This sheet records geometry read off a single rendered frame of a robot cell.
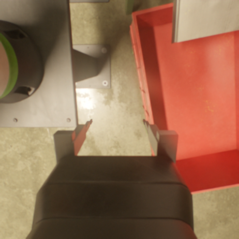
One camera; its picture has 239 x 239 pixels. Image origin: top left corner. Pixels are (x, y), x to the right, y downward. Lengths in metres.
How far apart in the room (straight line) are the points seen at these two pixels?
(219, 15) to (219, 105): 0.45
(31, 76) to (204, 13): 0.38
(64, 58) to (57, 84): 0.05
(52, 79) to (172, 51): 0.51
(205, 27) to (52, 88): 0.36
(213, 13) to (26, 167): 1.61
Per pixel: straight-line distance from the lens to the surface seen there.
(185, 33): 0.46
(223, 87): 0.84
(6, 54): 0.30
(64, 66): 0.36
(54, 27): 0.37
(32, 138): 1.55
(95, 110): 1.31
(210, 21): 0.48
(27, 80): 0.35
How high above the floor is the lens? 1.26
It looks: 73 degrees down
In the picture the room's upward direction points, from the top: 179 degrees counter-clockwise
